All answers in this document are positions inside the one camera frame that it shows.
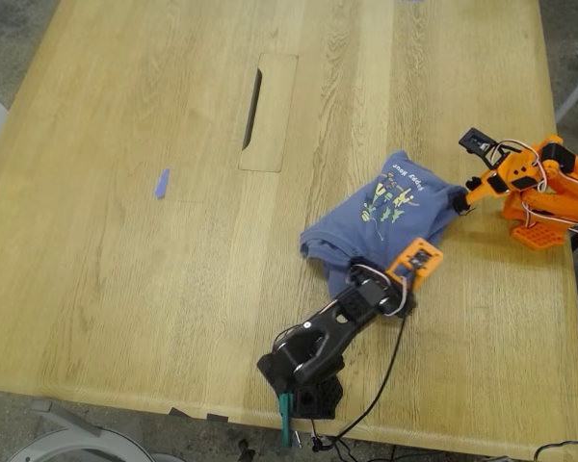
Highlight black power cable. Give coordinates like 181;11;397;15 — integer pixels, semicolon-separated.
533;422;578;462

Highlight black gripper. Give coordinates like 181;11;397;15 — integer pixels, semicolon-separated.
339;262;416;323

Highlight white grey office chair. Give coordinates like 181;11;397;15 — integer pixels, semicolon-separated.
7;398;151;462

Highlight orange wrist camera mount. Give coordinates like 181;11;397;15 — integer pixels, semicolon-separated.
384;237;444;292

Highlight blue tape strip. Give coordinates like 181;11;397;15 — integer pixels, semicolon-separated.
154;167;171;199

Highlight blue printed T-shirt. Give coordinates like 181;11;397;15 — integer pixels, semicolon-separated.
299;149;468;299

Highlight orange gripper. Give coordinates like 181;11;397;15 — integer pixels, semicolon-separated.
452;148;546;217

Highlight white metal chair legs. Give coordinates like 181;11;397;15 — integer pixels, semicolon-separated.
553;38;578;124

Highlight teal table clamp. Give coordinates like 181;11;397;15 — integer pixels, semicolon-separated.
276;392;295;449

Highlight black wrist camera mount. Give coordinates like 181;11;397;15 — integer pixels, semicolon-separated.
458;127;512;169

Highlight black camera cable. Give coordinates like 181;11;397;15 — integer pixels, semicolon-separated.
311;313;411;456

